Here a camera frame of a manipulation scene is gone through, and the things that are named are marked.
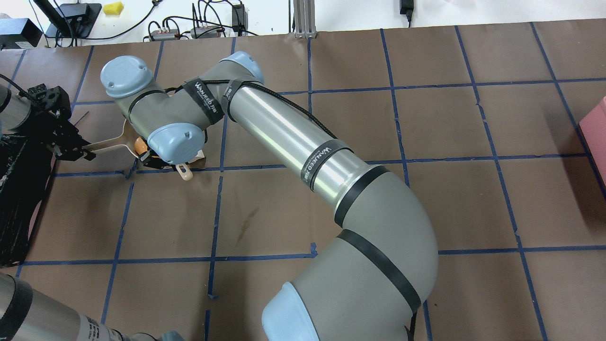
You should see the beige hand brush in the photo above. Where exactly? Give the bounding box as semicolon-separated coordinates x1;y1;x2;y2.
175;163;193;181

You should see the black lined trash bin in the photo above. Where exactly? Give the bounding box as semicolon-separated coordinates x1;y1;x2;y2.
0;134;53;268

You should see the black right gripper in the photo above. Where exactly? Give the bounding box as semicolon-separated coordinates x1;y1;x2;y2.
140;151;176;170

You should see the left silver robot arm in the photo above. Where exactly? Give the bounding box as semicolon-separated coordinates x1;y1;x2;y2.
1;84;154;341

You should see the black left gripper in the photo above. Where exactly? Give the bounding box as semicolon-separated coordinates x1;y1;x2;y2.
19;84;97;162

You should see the whole yellow potato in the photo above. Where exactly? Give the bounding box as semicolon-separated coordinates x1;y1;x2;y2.
134;136;149;156

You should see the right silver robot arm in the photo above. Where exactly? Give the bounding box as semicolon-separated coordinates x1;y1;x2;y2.
100;51;438;341

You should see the beige plastic dustpan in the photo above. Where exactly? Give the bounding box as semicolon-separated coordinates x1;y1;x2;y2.
85;120;206;169

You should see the pink plastic bin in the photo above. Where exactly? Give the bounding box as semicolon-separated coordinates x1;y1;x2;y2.
579;97;606;183

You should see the aluminium frame post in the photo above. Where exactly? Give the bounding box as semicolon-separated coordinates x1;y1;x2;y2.
291;0;317;39

